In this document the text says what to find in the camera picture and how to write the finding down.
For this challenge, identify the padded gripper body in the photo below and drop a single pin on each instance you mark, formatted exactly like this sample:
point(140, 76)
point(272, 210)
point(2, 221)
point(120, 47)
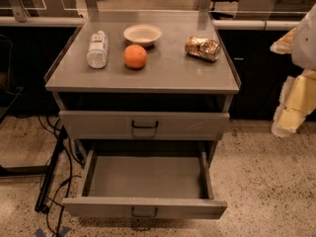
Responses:
point(306, 44)

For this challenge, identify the grey drawer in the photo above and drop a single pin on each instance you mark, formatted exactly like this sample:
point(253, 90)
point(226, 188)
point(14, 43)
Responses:
point(170, 175)
point(117, 125)

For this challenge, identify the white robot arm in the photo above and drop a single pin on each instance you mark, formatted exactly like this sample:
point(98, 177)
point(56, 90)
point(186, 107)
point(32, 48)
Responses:
point(300, 42)

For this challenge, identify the grey metal drawer cabinet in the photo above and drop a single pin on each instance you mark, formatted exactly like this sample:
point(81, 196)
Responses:
point(170, 81)

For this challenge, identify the gold crumpled can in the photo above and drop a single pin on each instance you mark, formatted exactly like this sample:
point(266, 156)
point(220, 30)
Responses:
point(208, 49)

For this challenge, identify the white paper bowl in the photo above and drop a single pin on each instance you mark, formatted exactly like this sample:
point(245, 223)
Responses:
point(144, 35)

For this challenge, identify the orange fruit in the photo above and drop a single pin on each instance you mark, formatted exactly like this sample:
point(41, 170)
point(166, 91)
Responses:
point(135, 56)

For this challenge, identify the clear plastic water bottle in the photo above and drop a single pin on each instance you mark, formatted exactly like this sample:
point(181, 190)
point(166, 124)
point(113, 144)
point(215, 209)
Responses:
point(97, 55)

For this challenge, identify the black floor stand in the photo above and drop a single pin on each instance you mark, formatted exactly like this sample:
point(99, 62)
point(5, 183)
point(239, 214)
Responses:
point(46, 170)

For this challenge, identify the black upper drawer handle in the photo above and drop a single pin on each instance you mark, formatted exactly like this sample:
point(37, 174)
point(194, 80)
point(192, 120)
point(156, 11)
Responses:
point(143, 126)

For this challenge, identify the black drawer handle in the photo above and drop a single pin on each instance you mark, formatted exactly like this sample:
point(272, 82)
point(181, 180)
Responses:
point(144, 212)
point(143, 126)

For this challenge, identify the black lower drawer handle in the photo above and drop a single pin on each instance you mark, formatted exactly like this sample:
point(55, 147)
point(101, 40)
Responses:
point(144, 212)

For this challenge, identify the white horizontal rail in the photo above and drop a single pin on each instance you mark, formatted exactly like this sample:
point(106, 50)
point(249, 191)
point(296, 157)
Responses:
point(220, 24)

